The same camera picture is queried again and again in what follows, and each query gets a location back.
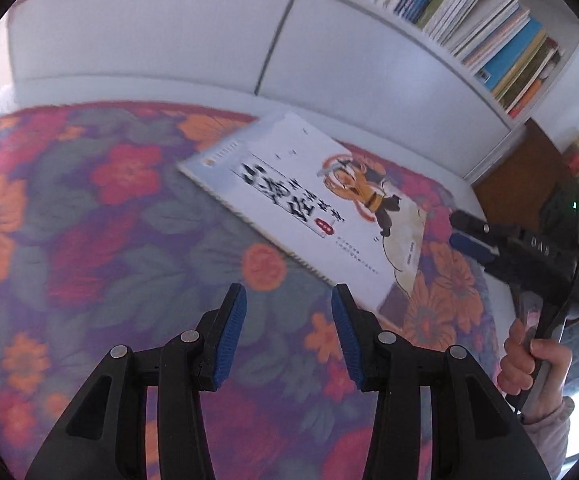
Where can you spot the pink sleeved right forearm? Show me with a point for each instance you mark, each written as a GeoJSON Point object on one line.
{"type": "Point", "coordinates": [550, 435]}

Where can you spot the brown wooden cabinet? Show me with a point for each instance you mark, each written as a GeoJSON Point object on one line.
{"type": "Point", "coordinates": [515, 189]}

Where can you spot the white bookshelf cabinet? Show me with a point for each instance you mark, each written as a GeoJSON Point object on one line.
{"type": "Point", "coordinates": [342, 59]}

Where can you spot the floral patterned mat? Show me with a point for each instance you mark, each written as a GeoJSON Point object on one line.
{"type": "Point", "coordinates": [104, 242]}

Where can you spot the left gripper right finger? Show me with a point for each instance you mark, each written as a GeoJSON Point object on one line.
{"type": "Point", "coordinates": [475, 433]}

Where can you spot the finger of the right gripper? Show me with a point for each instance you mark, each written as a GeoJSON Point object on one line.
{"type": "Point", "coordinates": [481, 230]}
{"type": "Point", "coordinates": [483, 254]}

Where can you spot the white monkey king cover book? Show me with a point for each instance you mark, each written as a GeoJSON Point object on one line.
{"type": "Point", "coordinates": [336, 212]}

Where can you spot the person's right hand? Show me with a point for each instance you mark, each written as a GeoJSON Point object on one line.
{"type": "Point", "coordinates": [519, 363]}

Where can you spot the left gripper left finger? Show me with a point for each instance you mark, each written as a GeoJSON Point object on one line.
{"type": "Point", "coordinates": [101, 434]}

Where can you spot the row of shelved books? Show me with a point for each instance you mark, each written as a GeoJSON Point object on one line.
{"type": "Point", "coordinates": [510, 46]}

